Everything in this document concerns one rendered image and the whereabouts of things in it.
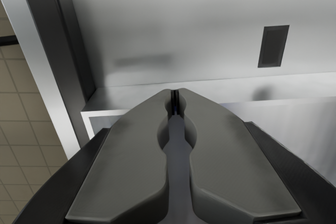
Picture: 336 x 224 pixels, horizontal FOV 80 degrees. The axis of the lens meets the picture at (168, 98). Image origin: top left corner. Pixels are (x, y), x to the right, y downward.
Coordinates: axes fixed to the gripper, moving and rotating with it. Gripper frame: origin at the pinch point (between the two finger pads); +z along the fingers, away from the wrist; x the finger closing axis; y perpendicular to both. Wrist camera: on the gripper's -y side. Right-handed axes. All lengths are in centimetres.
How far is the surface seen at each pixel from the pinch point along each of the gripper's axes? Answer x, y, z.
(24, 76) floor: -82, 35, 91
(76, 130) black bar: -7.7, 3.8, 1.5
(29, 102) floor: -86, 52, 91
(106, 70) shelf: -5.1, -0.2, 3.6
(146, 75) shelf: -2.1, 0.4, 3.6
